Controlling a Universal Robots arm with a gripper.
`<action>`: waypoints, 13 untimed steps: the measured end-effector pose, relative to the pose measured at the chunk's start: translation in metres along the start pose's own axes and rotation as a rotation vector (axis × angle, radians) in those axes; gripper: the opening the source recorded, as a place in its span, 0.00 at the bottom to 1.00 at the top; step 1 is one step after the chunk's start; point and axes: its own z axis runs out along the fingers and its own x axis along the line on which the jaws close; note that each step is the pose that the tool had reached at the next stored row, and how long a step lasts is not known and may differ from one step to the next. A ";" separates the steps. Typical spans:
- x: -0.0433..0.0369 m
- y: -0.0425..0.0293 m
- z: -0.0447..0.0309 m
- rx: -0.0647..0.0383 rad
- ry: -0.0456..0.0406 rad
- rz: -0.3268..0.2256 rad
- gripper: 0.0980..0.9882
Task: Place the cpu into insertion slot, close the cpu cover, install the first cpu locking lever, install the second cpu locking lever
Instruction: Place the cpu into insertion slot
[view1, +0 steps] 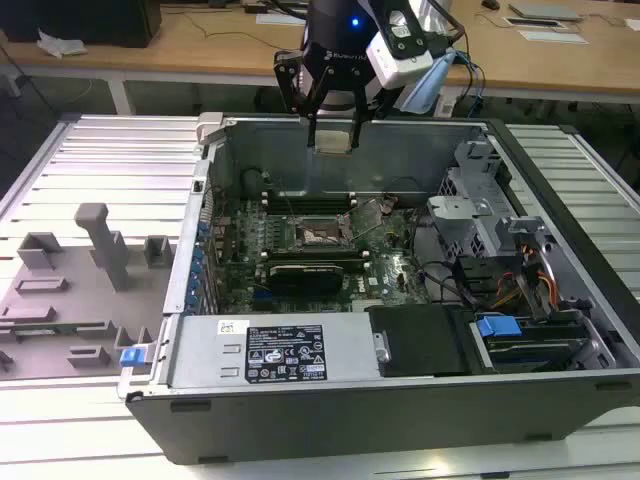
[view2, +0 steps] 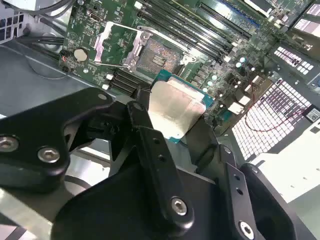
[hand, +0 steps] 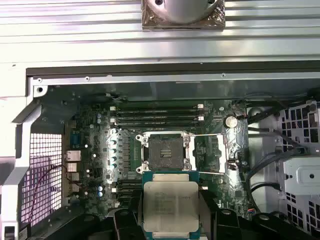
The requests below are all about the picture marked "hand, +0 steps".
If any RAM slot with white clips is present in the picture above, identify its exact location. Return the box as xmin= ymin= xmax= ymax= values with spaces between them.
xmin=109 ymin=103 xmax=205 ymax=111
xmin=109 ymin=115 xmax=205 ymax=124

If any green motherboard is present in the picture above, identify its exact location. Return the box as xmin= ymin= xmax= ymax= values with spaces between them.
xmin=63 ymin=98 xmax=249 ymax=219

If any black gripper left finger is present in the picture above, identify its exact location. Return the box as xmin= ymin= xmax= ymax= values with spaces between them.
xmin=44 ymin=190 xmax=145 ymax=240

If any round silver coin battery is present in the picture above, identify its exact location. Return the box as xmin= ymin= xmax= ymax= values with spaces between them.
xmin=223 ymin=114 xmax=238 ymax=129

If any silver network port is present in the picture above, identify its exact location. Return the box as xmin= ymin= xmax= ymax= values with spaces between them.
xmin=64 ymin=150 xmax=82 ymax=161

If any silver perforated drive cage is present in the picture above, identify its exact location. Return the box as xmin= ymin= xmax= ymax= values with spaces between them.
xmin=277 ymin=98 xmax=320 ymax=237

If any RAM slot with black clips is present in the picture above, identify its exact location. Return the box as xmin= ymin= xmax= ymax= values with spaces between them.
xmin=114 ymin=120 xmax=201 ymax=128
xmin=114 ymin=109 xmax=201 ymax=116

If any black cable with plug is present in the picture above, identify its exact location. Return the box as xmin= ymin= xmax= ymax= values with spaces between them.
xmin=232 ymin=98 xmax=250 ymax=121

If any metal socket cover frame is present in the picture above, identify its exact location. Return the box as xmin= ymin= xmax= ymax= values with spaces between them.
xmin=189 ymin=133 xmax=231 ymax=175

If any CPU socket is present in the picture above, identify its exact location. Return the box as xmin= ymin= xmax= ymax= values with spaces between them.
xmin=135 ymin=132 xmax=195 ymax=174

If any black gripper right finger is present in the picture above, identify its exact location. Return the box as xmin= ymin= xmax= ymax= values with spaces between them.
xmin=199 ymin=191 xmax=316 ymax=240

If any blue port connector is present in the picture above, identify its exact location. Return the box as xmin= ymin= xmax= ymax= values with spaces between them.
xmin=70 ymin=133 xmax=81 ymax=149

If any black and silver PC case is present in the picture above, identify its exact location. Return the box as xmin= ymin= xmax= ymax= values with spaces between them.
xmin=0 ymin=59 xmax=320 ymax=240

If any silver topped CPU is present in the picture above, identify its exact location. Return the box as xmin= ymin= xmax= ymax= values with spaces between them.
xmin=141 ymin=171 xmax=201 ymax=239

